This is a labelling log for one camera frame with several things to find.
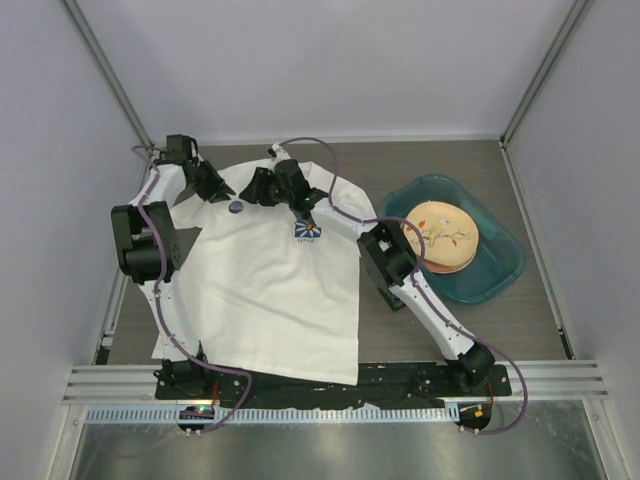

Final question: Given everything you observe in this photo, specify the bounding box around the aluminium frame rail front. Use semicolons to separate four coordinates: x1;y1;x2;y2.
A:
62;359;610;404

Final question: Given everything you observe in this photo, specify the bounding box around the beige plate with bird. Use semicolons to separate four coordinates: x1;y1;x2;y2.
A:
403;201;480;274

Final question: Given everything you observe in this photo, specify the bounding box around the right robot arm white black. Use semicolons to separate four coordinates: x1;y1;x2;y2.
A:
240;160;495;395

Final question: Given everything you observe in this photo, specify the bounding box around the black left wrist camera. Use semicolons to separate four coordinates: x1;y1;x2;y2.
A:
159;134;199;165

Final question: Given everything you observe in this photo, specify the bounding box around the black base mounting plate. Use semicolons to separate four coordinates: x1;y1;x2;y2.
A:
153;361;512;410

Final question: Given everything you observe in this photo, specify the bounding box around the white slotted cable duct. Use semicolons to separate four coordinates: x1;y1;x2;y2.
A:
85;404;459;425

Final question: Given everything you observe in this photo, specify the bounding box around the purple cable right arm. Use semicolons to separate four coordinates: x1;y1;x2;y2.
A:
274;137;527;435

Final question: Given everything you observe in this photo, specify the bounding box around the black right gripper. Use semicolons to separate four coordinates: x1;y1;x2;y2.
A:
239;168;293;208

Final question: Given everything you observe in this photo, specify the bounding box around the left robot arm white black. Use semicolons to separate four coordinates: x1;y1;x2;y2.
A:
111;156;234;399

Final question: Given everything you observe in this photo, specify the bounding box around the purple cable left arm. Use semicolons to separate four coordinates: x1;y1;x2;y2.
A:
130;143;252;435

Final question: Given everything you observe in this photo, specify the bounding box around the white t-shirt flower print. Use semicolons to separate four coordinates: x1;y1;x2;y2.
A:
151;158;376;387

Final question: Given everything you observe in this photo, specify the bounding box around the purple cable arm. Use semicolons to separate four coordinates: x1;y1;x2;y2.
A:
274;137;527;435
130;143;252;435

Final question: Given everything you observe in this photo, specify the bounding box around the teal plastic basin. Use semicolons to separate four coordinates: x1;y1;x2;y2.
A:
379;174;526;305

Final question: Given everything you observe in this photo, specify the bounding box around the black frame box right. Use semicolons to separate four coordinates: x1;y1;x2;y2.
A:
382;292;405;312

